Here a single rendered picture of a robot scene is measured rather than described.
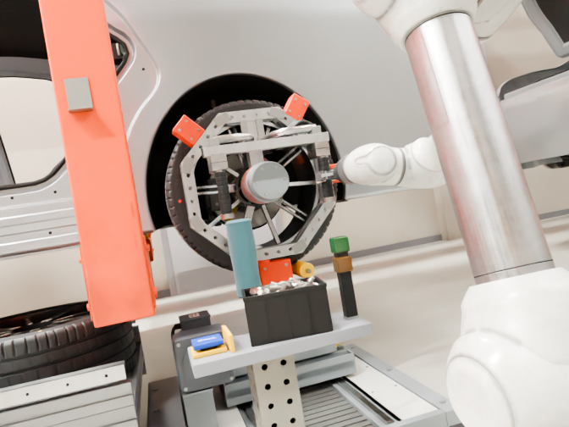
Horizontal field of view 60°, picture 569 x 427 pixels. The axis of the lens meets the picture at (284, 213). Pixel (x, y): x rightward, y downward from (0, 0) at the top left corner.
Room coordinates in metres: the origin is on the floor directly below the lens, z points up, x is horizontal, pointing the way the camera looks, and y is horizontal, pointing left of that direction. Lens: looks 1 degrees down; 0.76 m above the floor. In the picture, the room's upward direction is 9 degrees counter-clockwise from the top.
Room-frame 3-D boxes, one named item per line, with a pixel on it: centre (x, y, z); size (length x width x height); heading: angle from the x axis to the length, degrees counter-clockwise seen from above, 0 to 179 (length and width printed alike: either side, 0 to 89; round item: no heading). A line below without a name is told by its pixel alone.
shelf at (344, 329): (1.20, 0.07, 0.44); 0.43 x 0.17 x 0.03; 105
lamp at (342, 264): (1.25, -0.13, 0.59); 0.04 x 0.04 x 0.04; 15
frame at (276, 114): (1.79, 0.07, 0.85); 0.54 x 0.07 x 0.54; 105
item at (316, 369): (1.96, 0.11, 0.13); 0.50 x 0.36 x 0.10; 105
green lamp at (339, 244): (1.25, -0.13, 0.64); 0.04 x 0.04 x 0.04; 15
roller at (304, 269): (1.92, -0.02, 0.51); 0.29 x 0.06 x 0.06; 15
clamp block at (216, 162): (1.55, 0.18, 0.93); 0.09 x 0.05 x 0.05; 15
